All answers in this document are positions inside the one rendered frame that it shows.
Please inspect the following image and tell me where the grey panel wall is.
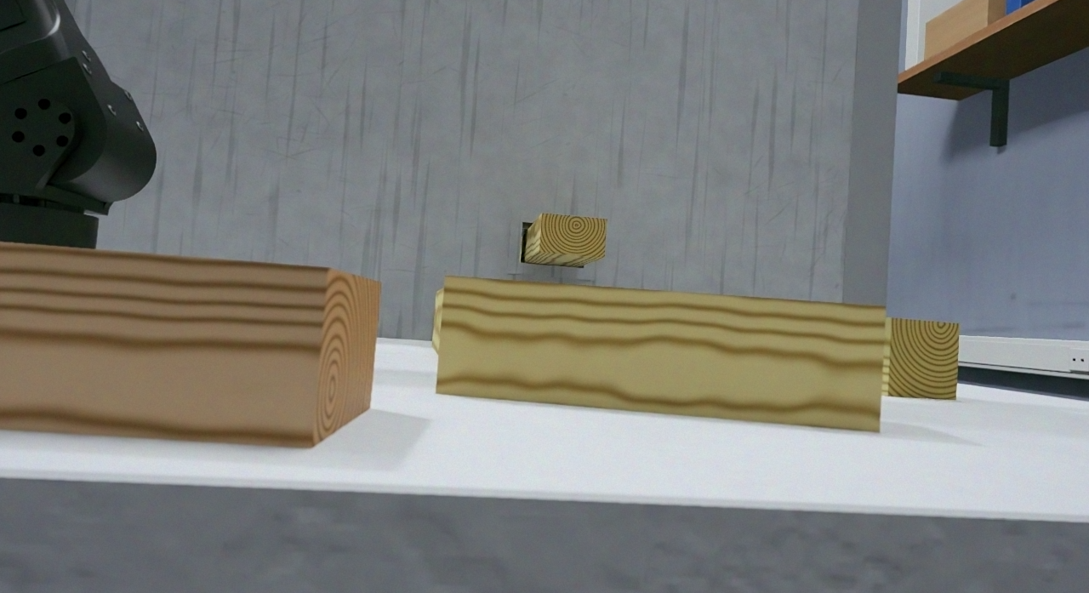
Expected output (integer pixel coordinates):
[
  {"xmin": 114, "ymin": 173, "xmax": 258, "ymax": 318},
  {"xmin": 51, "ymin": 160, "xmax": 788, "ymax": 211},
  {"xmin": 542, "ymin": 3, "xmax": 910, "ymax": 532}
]
[{"xmin": 65, "ymin": 0, "xmax": 902, "ymax": 341}]

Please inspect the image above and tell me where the long wooden board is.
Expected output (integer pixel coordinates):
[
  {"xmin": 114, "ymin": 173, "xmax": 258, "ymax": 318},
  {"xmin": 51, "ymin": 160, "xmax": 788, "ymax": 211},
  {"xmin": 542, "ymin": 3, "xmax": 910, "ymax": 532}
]
[{"xmin": 521, "ymin": 213, "xmax": 607, "ymax": 267}]

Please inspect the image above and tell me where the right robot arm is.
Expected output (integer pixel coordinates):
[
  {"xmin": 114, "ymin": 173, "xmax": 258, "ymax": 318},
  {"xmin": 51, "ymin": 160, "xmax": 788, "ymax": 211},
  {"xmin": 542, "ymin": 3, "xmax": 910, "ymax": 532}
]
[{"xmin": 0, "ymin": 0, "xmax": 157, "ymax": 249}]

